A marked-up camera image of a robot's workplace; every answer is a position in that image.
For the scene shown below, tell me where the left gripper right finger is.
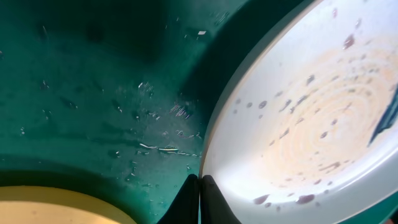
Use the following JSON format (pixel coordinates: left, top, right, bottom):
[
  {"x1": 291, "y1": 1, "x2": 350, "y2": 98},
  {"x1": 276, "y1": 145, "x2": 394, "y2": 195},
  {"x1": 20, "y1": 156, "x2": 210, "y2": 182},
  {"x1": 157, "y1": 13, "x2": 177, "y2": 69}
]
[{"x1": 200, "y1": 175, "x2": 241, "y2": 224}]

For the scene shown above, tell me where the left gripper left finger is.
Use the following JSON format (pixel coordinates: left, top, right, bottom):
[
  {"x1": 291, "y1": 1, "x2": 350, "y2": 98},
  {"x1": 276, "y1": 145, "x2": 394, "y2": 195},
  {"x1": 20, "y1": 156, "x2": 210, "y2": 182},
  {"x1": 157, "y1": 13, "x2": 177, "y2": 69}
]
[{"x1": 157, "y1": 174, "x2": 200, "y2": 224}]

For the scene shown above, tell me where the light blue plate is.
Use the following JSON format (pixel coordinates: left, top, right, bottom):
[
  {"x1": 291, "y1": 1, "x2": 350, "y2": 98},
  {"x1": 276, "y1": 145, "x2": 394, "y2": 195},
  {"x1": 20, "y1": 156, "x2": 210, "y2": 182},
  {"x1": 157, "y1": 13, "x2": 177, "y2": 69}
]
[{"x1": 199, "y1": 0, "x2": 397, "y2": 223}]

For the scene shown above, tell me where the yellow plate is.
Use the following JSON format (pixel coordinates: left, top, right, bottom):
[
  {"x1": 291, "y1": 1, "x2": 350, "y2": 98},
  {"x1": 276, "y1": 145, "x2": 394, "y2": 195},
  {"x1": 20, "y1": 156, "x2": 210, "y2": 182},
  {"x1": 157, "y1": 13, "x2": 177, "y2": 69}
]
[{"x1": 1, "y1": 186, "x2": 136, "y2": 224}]

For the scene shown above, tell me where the teal plastic tray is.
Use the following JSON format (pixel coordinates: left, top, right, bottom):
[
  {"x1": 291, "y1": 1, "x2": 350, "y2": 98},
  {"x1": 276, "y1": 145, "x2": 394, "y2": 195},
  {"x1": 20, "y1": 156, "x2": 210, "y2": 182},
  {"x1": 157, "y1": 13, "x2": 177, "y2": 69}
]
[{"x1": 1, "y1": 0, "x2": 397, "y2": 223}]

